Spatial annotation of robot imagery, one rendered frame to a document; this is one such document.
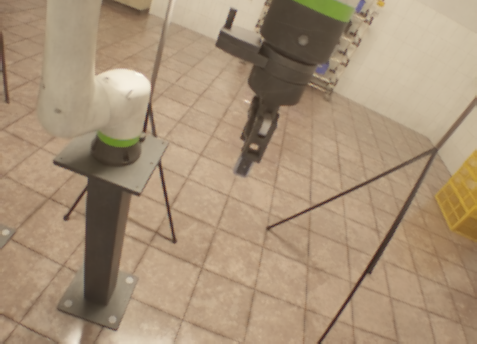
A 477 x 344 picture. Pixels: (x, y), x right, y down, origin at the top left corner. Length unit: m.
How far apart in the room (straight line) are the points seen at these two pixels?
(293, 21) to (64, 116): 0.52
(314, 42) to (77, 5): 0.43
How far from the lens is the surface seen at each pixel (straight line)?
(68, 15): 0.64
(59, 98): 0.71
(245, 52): 0.38
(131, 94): 0.80
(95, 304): 1.67
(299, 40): 0.35
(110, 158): 0.91
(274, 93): 0.38
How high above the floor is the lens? 1.54
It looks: 35 degrees down
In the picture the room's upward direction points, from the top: 24 degrees clockwise
